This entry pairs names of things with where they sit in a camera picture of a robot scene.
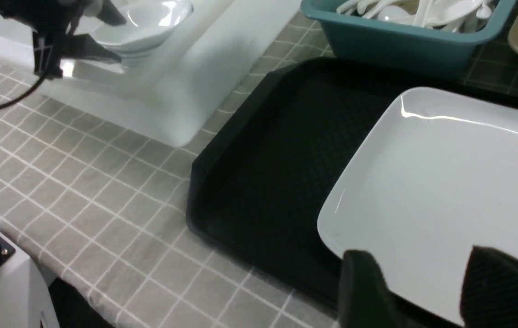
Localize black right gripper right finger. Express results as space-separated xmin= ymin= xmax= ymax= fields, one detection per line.
xmin=460 ymin=246 xmax=518 ymax=328

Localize black serving tray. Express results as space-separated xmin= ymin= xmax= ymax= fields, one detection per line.
xmin=186 ymin=57 xmax=518 ymax=313

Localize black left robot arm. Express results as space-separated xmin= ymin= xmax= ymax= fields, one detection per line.
xmin=0 ymin=0 xmax=127 ymax=80

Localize large white plastic bin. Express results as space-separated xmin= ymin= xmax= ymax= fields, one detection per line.
xmin=0 ymin=0 xmax=303 ymax=147

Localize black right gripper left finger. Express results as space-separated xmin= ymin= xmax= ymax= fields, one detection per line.
xmin=339 ymin=250 xmax=419 ymax=328

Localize pile of white soup spoons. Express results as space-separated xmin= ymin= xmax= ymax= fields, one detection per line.
xmin=335 ymin=0 xmax=496 ymax=33

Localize large white square plate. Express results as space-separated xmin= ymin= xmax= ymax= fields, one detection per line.
xmin=317 ymin=87 xmax=518 ymax=325

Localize grey checked tablecloth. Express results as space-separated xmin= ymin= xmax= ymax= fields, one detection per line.
xmin=0 ymin=14 xmax=518 ymax=328

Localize teal plastic bin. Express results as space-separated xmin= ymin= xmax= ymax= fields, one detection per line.
xmin=300 ymin=0 xmax=516 ymax=80

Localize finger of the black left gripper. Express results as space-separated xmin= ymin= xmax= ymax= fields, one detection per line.
xmin=66 ymin=35 xmax=121 ymax=64

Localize stack of white bowls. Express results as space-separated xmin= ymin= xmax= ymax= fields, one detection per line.
xmin=90 ymin=0 xmax=194 ymax=68

